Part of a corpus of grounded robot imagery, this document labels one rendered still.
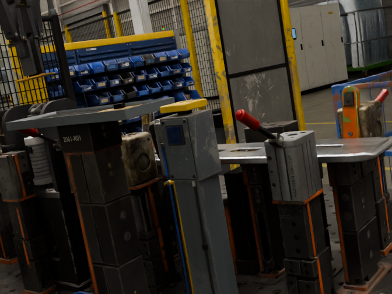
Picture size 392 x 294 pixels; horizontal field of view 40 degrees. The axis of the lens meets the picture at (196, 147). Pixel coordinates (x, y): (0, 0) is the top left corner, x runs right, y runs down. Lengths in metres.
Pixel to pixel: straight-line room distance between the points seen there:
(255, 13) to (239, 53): 0.41
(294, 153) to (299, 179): 0.05
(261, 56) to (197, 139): 3.88
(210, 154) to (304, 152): 0.19
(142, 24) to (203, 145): 5.55
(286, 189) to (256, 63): 3.74
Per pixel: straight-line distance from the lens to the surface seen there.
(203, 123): 0.92
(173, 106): 0.91
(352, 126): 1.29
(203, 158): 0.91
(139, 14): 6.44
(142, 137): 1.28
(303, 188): 1.00
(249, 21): 4.70
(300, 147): 0.99
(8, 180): 1.42
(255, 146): 1.30
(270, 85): 4.85
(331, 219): 1.66
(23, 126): 1.17
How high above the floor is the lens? 1.23
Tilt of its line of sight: 9 degrees down
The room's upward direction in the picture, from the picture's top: 10 degrees counter-clockwise
